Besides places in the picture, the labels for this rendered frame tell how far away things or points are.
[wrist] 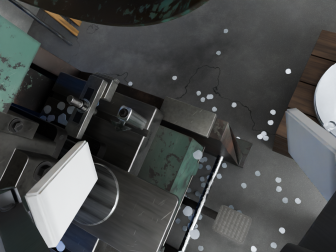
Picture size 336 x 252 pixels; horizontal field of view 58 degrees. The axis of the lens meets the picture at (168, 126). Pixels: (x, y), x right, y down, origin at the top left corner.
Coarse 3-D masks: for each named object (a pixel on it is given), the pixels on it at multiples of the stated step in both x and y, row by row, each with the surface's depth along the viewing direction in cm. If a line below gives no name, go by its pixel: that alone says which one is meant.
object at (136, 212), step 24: (96, 168) 62; (120, 168) 62; (96, 192) 61; (120, 192) 60; (144, 192) 59; (168, 192) 57; (96, 216) 60; (120, 216) 59; (144, 216) 57; (168, 216) 56; (120, 240) 58; (144, 240) 56
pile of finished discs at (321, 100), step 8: (328, 72) 92; (320, 80) 92; (328, 80) 92; (320, 88) 92; (328, 88) 91; (320, 96) 91; (328, 96) 91; (320, 104) 91; (328, 104) 90; (320, 112) 90; (328, 112) 90; (320, 120) 91; (328, 120) 89; (328, 128) 89
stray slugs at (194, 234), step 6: (60, 102) 78; (48, 108) 79; (60, 108) 78; (72, 108) 76; (60, 114) 77; (48, 120) 78; (60, 120) 77; (66, 120) 76; (198, 150) 71; (198, 156) 71; (186, 210) 69; (192, 234) 67; (198, 234) 67; (60, 246) 69
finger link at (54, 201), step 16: (80, 144) 20; (64, 160) 17; (80, 160) 19; (48, 176) 15; (64, 176) 16; (80, 176) 18; (96, 176) 21; (32, 192) 14; (48, 192) 15; (64, 192) 16; (80, 192) 18; (32, 208) 14; (48, 208) 14; (64, 208) 16; (48, 224) 14; (64, 224) 16; (48, 240) 14
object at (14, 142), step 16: (0, 144) 43; (16, 144) 46; (32, 144) 48; (48, 144) 52; (0, 160) 44; (16, 160) 45; (32, 160) 45; (48, 160) 49; (0, 176) 45; (16, 176) 44; (32, 176) 47
